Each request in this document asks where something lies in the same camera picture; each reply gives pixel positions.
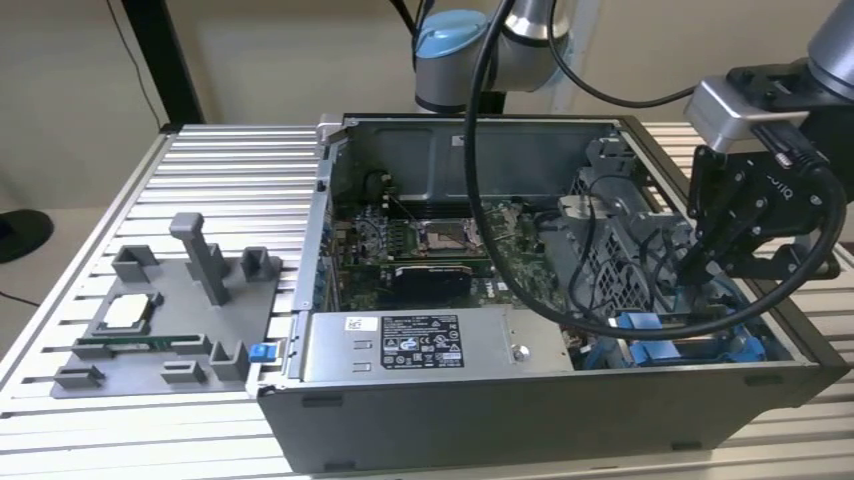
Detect black cables behind arm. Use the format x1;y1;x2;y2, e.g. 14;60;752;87
384;0;428;69

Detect silver power supply unit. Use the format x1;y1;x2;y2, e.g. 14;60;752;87
296;308;576;384

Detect blue disk carrier in bay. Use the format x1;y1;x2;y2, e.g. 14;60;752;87
629;340;763;366

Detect black installed RAM sticks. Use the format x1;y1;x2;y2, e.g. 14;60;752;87
392;196;482;212

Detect green RAM stick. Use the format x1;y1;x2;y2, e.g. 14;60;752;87
76;335;201;351

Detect black round stand base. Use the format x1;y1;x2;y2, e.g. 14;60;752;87
0;208;54;264

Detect black disk wire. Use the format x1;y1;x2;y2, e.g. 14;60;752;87
632;232;701;314

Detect thin black wall wire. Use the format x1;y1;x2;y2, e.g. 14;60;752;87
105;0;165;134

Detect grey parts rack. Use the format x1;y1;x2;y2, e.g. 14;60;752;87
50;212;288;400

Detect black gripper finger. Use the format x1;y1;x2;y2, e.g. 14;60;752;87
716;235;841;281
679;144;755;286

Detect black vertical post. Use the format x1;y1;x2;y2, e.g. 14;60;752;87
118;0;205;134

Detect grey perforated disk bay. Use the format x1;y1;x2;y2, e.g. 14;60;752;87
539;167;721;321

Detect blue disk wire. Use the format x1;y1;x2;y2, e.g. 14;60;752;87
669;272;745;324

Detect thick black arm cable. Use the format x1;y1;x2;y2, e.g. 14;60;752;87
462;0;848;344

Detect thin black camera cable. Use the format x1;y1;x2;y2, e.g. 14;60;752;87
545;0;699;109

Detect green motherboard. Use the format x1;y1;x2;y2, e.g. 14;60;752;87
329;194;575;314

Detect CPU socket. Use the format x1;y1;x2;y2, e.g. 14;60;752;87
412;217;485;254

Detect silver CPU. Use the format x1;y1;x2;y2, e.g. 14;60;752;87
105;295;152;329

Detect red wire bundle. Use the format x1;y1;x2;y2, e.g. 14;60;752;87
559;324;592;357

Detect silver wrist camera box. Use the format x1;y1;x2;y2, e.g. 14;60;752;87
683;69;812;151

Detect black looping wire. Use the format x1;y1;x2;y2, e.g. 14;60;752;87
569;172;641;316

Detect dark grey PC case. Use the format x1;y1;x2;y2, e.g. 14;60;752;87
245;112;852;474

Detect hard disk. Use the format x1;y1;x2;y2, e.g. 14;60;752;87
613;310;763;347

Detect black graphics card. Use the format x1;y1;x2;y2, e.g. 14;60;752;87
389;264;476;307

